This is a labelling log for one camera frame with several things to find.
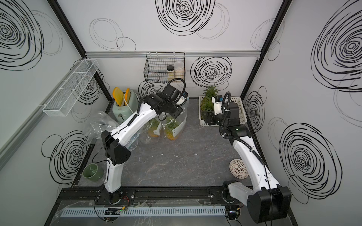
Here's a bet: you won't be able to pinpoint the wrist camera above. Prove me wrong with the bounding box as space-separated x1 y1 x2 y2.
176 91 189 107
212 95 223 115

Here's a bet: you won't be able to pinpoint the clear zip-top bag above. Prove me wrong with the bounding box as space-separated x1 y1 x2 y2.
83 111 120 144
140 118 162 144
161 109 187 141
125 133 140 151

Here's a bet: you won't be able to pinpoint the left yellow toast slice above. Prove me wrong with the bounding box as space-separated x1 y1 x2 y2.
112 87 124 106

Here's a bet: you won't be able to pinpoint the yellow toast slice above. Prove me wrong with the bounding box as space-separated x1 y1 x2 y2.
112 87 124 106
124 88 131 105

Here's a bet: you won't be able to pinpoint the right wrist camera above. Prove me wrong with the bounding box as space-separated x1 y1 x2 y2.
212 95 223 115

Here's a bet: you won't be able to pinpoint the cream perforated plastic basket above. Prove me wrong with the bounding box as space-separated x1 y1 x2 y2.
199 96 247 126

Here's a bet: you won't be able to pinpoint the white round sink strainer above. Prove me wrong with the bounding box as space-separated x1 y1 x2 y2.
229 159 249 179

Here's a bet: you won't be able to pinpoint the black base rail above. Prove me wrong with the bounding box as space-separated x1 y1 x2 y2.
56 186 240 205

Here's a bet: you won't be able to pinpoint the dark-lid spice jar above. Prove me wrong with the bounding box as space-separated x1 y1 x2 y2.
167 65 175 82

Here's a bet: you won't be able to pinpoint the white mesh wall shelf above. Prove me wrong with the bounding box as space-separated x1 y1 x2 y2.
42 59 99 117

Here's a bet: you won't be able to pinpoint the right yellow toast slice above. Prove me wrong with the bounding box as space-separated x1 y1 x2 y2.
124 88 131 105

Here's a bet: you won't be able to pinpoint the green ceramic cup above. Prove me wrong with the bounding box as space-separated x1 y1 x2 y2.
82 163 104 182

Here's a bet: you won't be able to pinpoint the white-lid spice jar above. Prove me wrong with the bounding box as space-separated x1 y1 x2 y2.
173 61 185 80

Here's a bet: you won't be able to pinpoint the grey slotted cable duct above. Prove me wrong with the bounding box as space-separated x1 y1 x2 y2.
60 206 226 218

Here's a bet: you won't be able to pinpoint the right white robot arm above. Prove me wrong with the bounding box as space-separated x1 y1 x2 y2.
204 92 291 223

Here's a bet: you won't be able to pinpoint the mint green toaster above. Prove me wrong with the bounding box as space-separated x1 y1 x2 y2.
112 90 139 124

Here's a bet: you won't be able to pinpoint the black wire wall basket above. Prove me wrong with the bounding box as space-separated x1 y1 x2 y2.
143 52 186 83

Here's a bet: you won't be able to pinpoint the white toaster power cord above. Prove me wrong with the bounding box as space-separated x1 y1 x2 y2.
121 90 141 114

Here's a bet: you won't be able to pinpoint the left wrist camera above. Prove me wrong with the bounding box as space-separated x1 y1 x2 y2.
176 91 189 107

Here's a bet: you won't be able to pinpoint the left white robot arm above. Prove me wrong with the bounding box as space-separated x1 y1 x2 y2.
101 78 187 194

